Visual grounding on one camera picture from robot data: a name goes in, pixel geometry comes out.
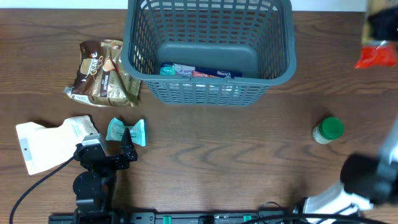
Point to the orange pasta packet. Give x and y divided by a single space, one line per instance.
375 52

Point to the cream paper pouch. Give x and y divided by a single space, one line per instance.
44 148

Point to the teal tissue pack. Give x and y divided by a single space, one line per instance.
116 130

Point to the grey plastic basket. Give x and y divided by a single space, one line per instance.
255 38

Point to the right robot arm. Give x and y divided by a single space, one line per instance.
364 181

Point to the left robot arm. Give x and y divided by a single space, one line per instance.
94 188

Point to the colourful tissue multipack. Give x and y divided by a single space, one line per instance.
168 68

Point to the green lid jar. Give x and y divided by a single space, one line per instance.
328 130

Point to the gold brown coffee bag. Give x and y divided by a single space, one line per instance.
100 78

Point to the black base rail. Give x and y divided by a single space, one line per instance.
166 218

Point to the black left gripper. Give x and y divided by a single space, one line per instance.
109 157

